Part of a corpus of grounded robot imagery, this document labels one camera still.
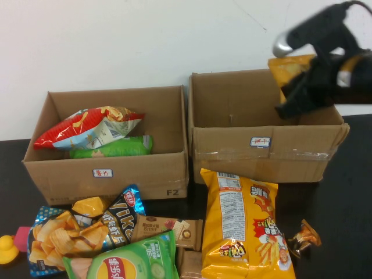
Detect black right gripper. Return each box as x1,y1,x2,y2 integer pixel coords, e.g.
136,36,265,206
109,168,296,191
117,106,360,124
274,49,372,119

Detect yellow snack packet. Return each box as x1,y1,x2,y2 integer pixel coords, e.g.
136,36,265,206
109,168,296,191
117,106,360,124
267,53,317,96

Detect small orange brown snack packet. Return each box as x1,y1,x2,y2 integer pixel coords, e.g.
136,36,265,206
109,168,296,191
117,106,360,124
287,219,322,258

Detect large yellow fries snack bag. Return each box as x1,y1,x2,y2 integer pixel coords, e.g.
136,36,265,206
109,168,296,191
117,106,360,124
199,167,296,279

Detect small yellow snack bag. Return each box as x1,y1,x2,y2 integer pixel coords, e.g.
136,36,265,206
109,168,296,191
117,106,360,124
71,196,113,219

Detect taped cardboard box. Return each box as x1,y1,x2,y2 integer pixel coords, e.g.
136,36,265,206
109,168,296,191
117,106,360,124
188,68,350,185

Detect cardboard box with F2 print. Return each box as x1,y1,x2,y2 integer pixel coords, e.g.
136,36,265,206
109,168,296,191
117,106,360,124
22,85,189,206

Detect green chips bag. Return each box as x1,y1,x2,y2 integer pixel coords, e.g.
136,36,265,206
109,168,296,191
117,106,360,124
69,135,153,159

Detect brown soda cracker packet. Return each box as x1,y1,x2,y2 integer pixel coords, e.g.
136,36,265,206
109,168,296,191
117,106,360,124
130,214,203,252

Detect plain brown cracker packet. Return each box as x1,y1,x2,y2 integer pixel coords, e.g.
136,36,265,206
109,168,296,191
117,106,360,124
176,246,203,279

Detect red potato chips bag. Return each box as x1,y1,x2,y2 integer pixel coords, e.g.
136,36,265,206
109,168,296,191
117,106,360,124
33,106,145,151

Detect green cucumber Lays bag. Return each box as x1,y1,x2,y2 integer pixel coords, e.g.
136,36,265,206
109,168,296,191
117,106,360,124
62,229,180,279

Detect blue ridged chips bag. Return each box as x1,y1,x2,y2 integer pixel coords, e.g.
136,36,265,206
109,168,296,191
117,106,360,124
27,205,110,277

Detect pink block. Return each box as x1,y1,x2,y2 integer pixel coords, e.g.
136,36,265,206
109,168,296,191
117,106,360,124
15,226,32,252

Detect yellow rubber duck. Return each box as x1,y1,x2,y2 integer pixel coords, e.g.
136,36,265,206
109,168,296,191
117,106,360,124
0,234,20,264

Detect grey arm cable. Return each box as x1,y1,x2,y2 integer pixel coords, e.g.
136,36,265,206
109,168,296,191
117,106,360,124
345,0,372,14

